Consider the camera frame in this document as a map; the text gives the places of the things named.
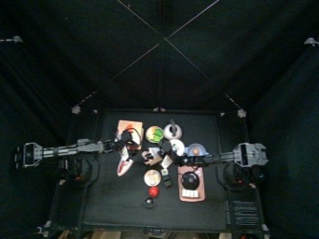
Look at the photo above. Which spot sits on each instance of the red toy apple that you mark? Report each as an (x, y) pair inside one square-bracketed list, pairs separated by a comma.
[(154, 191)]

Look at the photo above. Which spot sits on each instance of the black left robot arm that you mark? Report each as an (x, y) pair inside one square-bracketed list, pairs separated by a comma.
[(62, 151)]

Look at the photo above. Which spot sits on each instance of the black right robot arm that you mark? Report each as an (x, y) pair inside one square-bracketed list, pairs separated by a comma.
[(245, 154)]

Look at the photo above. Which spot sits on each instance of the white toy plate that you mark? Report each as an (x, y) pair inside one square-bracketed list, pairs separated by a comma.
[(178, 147)]

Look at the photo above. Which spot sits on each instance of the orange toy food piece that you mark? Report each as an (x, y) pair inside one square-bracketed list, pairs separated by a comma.
[(196, 151)]

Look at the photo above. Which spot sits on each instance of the wood and white toy piece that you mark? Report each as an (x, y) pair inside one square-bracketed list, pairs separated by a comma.
[(150, 156)]

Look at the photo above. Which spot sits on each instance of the white gridded toy pad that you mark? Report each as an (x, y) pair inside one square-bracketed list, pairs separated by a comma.
[(166, 161)]

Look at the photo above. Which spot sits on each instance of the grey bowl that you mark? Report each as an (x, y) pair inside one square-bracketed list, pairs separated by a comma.
[(173, 132)]

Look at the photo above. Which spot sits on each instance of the green and yellow toy plate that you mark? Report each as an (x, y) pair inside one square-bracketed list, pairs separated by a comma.
[(154, 134)]

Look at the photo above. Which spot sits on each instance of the blue toy bowl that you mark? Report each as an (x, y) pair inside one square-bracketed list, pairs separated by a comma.
[(202, 148)]

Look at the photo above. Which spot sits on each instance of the red wooden toy box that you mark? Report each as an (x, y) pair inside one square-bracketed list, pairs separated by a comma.
[(125, 126)]

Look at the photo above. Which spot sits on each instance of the small white square piece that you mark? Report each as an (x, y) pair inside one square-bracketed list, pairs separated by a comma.
[(165, 171)]

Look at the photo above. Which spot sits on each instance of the dark toy frying pan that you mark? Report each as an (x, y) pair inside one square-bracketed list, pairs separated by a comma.
[(190, 179)]

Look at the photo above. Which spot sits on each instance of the pink toy stove board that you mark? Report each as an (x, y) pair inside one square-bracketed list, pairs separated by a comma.
[(193, 199)]

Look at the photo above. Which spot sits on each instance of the white text label sticker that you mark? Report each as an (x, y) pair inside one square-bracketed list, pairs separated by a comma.
[(245, 213)]

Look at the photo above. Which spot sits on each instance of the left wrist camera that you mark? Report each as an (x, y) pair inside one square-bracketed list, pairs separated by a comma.
[(128, 136)]

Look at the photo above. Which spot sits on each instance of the grey frame middle clamp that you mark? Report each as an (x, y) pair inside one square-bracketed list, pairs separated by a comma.
[(160, 109)]

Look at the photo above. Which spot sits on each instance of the grey frame corner clamp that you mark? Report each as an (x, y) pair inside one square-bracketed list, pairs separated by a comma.
[(76, 109), (241, 112), (17, 39), (310, 41)]

